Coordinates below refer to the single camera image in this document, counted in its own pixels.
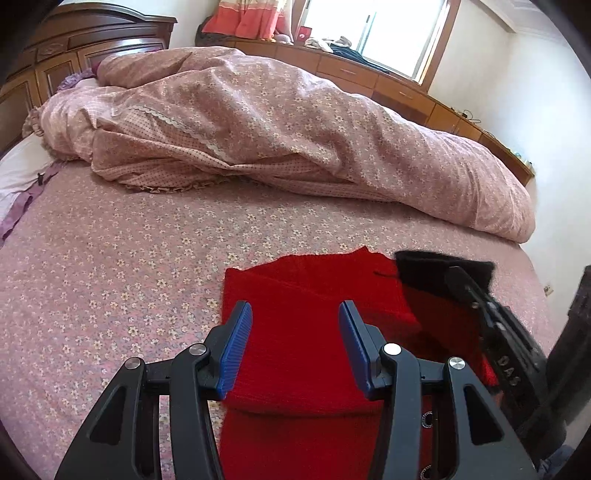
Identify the wooden framed window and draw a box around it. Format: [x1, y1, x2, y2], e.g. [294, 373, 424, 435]
[293, 0, 461, 91]

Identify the dark wooden headboard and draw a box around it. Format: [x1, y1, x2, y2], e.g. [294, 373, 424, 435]
[1, 2, 176, 153]

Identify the pink floral duvet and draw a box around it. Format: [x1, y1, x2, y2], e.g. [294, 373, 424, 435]
[23, 47, 535, 243]

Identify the pink floral bed sheet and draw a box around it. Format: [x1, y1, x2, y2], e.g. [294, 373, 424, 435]
[1, 163, 559, 479]

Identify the cream and red curtain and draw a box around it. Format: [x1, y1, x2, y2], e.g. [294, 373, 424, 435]
[201, 0, 293, 40]

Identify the clothes pile on ledge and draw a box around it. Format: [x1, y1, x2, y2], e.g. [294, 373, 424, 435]
[304, 37, 392, 74]

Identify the white and purple pillow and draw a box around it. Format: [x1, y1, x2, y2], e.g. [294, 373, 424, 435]
[0, 133, 63, 245]

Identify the red box on ledge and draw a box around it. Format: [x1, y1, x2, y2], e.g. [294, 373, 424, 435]
[295, 26, 311, 44]

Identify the red knit cardigan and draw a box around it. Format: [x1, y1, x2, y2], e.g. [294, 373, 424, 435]
[219, 248, 497, 479]

